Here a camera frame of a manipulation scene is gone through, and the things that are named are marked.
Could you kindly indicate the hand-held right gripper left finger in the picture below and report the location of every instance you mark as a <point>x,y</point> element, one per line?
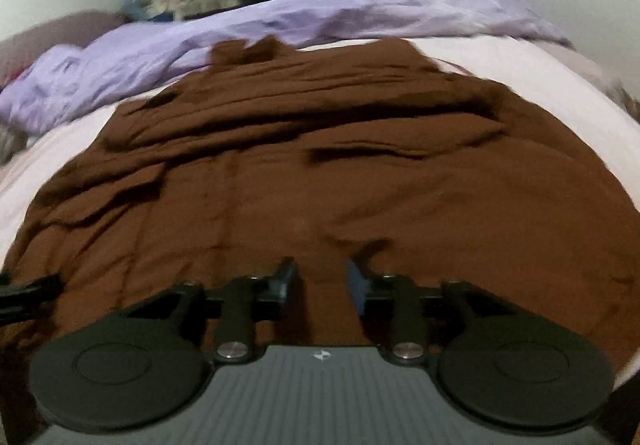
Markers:
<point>284,286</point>

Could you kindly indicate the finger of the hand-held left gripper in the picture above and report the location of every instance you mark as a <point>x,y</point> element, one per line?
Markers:
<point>30,292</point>

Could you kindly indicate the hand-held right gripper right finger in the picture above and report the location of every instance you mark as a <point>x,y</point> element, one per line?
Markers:
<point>356,291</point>

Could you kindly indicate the brown garment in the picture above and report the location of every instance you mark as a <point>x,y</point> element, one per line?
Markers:
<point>320,175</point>

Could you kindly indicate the purple duvet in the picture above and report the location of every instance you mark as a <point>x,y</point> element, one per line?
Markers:
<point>200,45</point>

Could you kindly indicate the pink printed bed sheet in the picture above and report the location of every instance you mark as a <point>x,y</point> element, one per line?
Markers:
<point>525,70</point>

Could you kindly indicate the blue and white plush toys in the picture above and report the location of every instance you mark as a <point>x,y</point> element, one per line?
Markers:
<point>150,0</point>

